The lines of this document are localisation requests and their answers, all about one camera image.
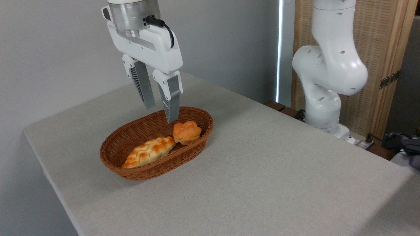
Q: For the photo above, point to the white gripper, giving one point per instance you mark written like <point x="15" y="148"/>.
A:
<point x="154" y="49"/>

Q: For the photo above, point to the black plug at robot base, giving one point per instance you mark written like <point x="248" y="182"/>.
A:
<point x="369" y="139"/>

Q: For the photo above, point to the dark grey rounded object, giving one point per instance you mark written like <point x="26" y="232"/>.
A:
<point x="415" y="162"/>

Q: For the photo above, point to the grey fabric tablecloth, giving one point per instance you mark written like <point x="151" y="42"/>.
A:
<point x="262" y="170"/>

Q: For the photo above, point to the long braided bread loaf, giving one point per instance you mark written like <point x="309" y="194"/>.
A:
<point x="149" y="151"/>

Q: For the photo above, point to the brown wicker oval basket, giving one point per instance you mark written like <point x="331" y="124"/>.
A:
<point x="131" y="137"/>

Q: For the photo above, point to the dark metal screen hinge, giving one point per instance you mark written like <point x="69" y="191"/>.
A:
<point x="389" y="79"/>

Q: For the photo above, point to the round orange bread bun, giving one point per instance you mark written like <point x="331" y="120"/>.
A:
<point x="187" y="131"/>

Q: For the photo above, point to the brown wooden block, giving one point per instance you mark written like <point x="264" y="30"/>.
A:
<point x="275" y="105"/>
<point x="290" y="112"/>

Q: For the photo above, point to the wooden woven folding screen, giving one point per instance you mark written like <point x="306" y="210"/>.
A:
<point x="377" y="39"/>

